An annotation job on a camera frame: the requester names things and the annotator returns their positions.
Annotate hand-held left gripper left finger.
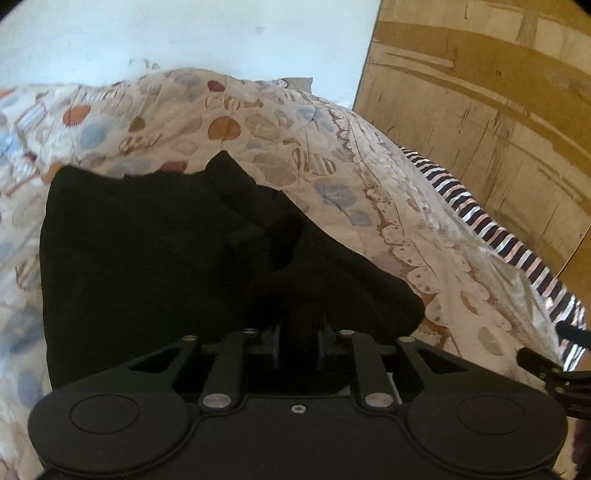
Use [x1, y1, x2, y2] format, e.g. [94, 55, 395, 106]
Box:
[126, 324, 283, 411]

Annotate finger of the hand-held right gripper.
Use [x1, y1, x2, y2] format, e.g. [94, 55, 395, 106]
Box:
[556, 322, 591, 346]
[516, 345, 591, 422]

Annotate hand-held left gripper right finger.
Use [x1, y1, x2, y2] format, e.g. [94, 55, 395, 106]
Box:
[316, 323, 468, 411]

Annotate black pants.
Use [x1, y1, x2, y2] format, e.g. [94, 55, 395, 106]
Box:
[39, 150, 426, 392]

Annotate striped bed sheet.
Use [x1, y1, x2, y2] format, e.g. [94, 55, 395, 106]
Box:
[399, 148, 590, 373]

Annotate circle patterned duvet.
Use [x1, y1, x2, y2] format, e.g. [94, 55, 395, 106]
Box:
[0, 68, 574, 464]

